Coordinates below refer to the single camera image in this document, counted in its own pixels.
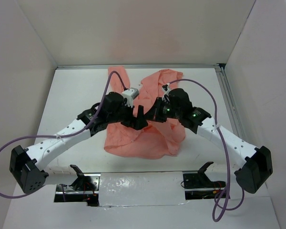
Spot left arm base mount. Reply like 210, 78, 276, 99
54, 165, 101, 207

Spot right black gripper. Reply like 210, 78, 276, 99
144, 96, 182, 122

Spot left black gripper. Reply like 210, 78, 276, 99
107, 100, 148, 130

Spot white foil cover panel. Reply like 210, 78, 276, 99
99, 172, 186, 207

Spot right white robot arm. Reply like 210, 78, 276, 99
144, 88, 273, 194

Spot salmon pink jacket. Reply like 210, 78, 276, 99
104, 69, 185, 159

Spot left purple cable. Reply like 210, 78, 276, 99
0, 71, 132, 202

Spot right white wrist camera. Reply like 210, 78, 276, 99
162, 83, 172, 94

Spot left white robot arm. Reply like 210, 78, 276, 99
10, 88, 139, 195

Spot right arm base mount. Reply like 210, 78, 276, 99
180, 162, 226, 200

